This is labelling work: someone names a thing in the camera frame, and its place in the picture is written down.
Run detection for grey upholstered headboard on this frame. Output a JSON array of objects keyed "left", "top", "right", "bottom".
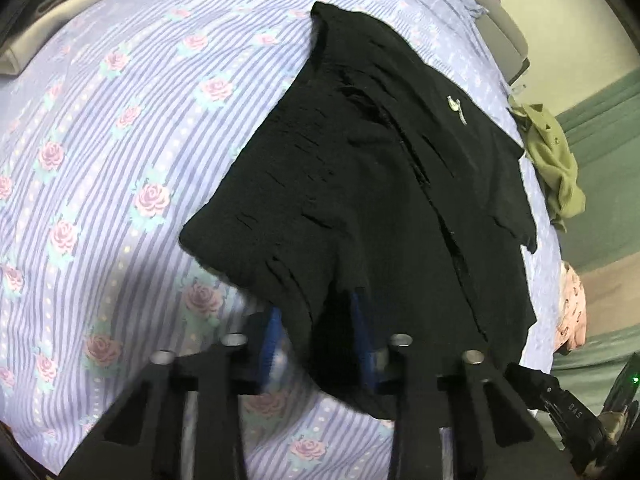
[{"left": 475, "top": 0, "right": 530, "bottom": 84}]

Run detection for green curtain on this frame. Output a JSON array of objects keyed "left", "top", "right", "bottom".
[{"left": 553, "top": 72, "right": 639, "bottom": 411}]

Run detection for purple floral bed cover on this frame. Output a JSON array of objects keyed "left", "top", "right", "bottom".
[{"left": 0, "top": 0, "right": 564, "bottom": 480}]

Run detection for olive green knit garment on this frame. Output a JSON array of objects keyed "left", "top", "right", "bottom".
[{"left": 509, "top": 96, "right": 586, "bottom": 233}]

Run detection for pink patterned garment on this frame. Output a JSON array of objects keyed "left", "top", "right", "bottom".
[{"left": 554, "top": 261, "right": 588, "bottom": 354}]

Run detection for black pants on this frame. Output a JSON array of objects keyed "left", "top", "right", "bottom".
[{"left": 179, "top": 2, "right": 537, "bottom": 419}]

